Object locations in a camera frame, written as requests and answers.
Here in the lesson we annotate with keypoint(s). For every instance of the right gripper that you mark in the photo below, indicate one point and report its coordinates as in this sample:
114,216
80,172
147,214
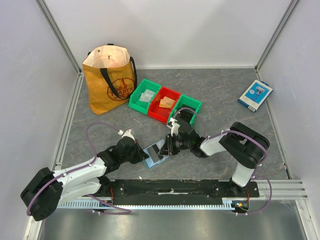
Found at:
169,145

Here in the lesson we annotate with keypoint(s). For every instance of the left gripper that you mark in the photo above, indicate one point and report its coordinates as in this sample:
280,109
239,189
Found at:
140,154

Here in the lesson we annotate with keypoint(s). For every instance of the blue leather card holder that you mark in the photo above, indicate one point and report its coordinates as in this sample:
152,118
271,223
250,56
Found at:
147,162

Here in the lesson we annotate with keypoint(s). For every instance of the black VIP credit card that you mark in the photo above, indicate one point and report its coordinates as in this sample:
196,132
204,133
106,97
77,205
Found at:
186,115

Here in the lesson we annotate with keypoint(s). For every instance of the gold credit card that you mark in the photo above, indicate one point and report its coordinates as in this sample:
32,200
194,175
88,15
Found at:
165,104

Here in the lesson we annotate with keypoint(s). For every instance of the silver credit card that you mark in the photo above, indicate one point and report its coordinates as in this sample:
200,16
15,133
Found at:
142,99

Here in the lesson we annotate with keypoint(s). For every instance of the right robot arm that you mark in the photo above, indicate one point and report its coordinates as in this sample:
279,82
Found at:
247,146

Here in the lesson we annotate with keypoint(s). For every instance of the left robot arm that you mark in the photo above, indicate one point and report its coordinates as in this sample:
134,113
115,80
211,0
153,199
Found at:
49,189

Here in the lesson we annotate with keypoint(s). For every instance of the gold card in bin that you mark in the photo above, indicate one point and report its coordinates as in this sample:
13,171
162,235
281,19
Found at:
169,100

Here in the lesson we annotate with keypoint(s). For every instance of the silver card in bin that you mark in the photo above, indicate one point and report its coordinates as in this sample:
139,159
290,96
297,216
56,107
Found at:
148,94

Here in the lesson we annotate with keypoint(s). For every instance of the red plastic bin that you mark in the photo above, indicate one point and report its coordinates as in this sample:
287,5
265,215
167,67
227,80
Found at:
162,114

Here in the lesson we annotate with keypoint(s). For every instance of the right green plastic bin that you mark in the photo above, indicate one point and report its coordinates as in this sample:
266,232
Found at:
185,101

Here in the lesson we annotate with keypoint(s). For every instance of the green plastic bin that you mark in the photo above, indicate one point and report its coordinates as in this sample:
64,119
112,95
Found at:
185,101
134,101

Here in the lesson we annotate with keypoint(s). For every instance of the left green plastic bin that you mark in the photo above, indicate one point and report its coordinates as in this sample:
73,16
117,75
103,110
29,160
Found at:
134,101

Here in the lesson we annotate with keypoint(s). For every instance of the brown Trader Joe's paper bag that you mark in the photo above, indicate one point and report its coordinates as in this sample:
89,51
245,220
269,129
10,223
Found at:
111,77

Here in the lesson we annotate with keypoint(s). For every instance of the blue razor box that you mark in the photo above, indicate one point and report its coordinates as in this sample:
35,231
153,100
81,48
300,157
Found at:
254,96

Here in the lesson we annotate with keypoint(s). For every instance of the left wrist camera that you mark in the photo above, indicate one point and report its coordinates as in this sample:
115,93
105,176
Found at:
128,133

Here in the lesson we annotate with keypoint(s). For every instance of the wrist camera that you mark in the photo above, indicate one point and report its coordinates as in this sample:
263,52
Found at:
128,133
173,126

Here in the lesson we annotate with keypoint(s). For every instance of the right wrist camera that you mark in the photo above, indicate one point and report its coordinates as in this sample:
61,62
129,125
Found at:
173,126

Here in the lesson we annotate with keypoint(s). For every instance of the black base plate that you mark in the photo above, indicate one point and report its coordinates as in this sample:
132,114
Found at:
171,191

